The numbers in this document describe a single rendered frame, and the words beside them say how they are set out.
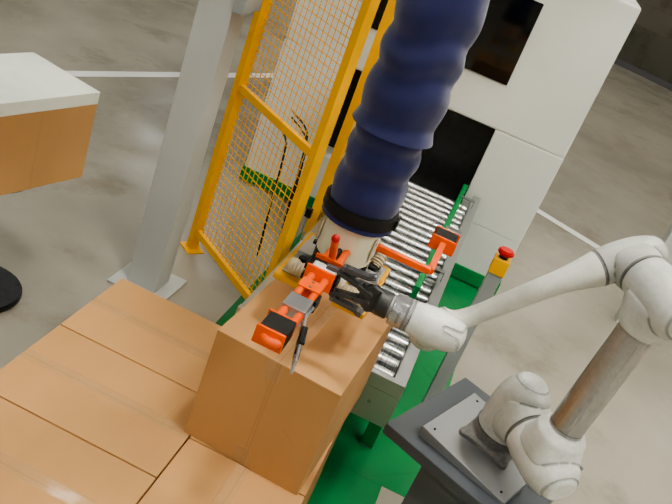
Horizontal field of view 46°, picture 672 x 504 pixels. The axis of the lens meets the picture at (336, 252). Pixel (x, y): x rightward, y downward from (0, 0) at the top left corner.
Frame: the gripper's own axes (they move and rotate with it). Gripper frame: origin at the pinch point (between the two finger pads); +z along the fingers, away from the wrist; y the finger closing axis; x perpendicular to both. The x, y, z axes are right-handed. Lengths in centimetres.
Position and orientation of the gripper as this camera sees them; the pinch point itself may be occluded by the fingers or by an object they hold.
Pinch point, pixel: (322, 274)
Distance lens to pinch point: 212.0
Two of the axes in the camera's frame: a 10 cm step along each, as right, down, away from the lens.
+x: 2.9, -3.7, 8.9
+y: -3.3, 8.3, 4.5
